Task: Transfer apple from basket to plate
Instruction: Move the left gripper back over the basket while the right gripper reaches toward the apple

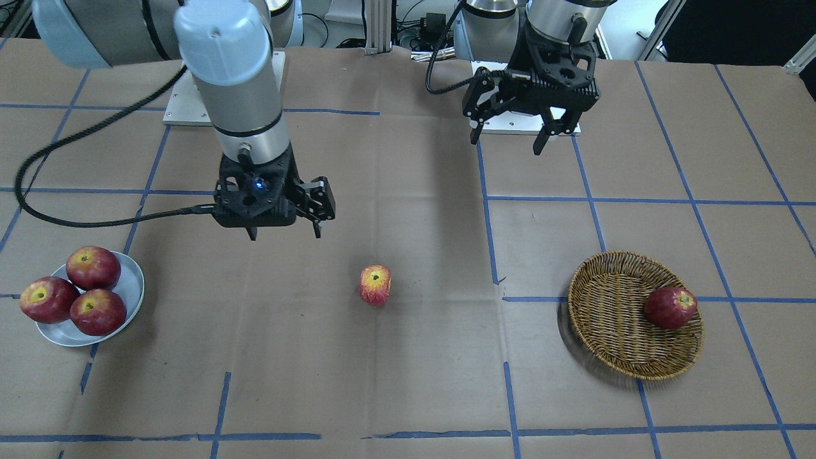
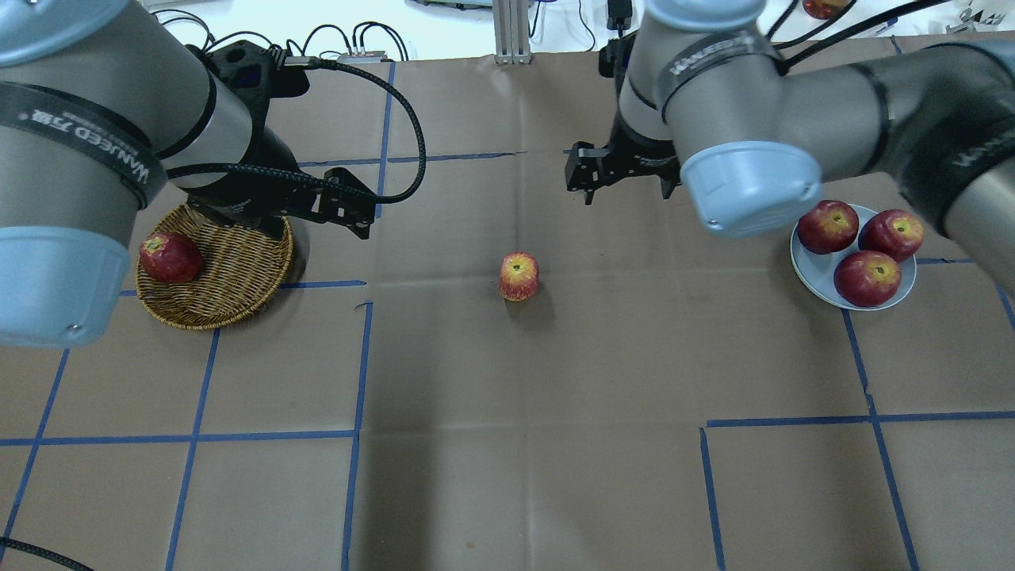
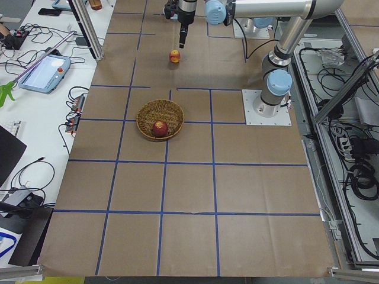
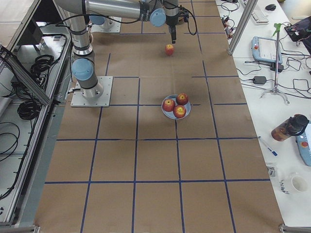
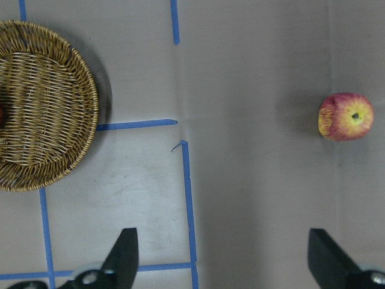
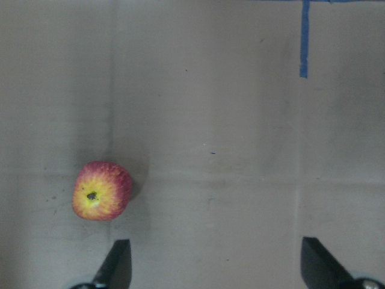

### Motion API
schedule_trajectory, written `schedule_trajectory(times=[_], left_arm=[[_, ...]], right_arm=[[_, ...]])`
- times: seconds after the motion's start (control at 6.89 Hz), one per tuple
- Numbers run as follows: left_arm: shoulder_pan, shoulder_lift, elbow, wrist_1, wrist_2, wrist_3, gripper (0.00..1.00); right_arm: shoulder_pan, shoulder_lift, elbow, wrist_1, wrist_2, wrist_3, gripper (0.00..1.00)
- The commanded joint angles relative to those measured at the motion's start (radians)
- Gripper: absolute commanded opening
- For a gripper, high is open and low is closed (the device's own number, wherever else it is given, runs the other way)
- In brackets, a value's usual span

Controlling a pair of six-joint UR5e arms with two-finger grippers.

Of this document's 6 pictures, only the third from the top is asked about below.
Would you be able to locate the dark red apple basket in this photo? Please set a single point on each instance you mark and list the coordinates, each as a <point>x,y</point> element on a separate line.
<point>160,128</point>

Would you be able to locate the green reacher grabber tool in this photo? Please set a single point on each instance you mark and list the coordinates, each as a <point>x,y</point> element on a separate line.
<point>6,90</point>

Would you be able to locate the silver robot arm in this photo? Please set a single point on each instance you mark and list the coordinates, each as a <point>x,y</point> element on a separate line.
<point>186,15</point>
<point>301,13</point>

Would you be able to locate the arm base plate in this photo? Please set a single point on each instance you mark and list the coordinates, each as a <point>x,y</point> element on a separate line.
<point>260,114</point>
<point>252,28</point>

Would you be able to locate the white keyboard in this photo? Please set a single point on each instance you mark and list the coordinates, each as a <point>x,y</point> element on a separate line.
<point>14,127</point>

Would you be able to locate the woven wicker basket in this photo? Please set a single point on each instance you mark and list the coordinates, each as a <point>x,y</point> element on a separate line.
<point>160,110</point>

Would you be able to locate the red yellow apple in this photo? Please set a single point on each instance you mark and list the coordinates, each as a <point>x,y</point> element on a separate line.
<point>174,56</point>

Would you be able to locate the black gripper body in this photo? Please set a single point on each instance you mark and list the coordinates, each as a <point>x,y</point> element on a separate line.
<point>186,16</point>

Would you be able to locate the aluminium frame post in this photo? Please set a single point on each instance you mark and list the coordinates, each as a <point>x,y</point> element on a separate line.
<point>85,24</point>

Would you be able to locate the teach pendant tablet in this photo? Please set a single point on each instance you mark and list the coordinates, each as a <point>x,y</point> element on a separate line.
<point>46,76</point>

